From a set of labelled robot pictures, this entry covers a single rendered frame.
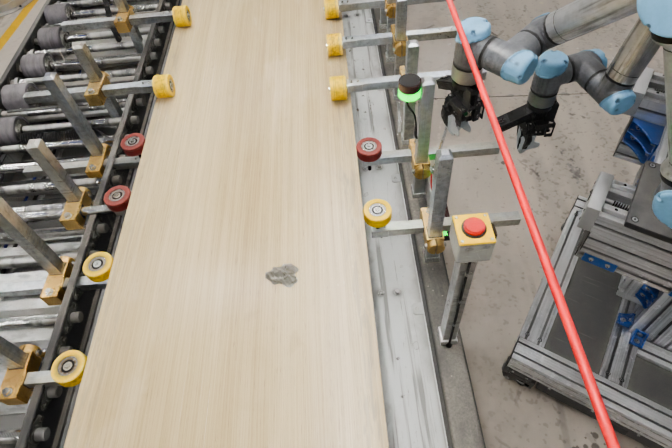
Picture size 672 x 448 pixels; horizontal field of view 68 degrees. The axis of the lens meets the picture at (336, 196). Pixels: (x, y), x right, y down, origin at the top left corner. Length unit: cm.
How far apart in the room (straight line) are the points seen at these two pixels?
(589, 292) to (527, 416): 53
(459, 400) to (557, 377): 67
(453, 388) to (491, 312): 93
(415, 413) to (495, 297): 99
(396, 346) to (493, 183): 140
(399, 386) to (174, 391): 60
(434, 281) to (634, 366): 88
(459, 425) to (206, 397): 61
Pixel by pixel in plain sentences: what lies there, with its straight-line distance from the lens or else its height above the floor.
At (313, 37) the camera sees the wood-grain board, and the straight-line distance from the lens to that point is 205.
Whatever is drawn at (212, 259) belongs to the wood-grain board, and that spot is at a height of 90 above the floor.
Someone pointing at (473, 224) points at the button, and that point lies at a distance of 99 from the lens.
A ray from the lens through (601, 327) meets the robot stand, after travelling 215.
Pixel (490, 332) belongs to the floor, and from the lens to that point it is 225.
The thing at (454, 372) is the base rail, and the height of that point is 70.
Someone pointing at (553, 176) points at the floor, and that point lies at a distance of 281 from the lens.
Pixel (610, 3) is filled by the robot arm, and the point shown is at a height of 146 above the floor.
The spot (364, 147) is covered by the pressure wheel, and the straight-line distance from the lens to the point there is 156.
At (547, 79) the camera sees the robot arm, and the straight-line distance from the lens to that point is 149.
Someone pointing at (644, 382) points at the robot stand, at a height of 21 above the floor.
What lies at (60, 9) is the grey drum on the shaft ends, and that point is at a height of 85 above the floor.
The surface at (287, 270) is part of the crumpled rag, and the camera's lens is 131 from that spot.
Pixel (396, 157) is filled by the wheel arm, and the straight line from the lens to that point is 159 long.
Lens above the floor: 202
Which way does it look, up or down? 51 degrees down
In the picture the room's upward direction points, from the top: 7 degrees counter-clockwise
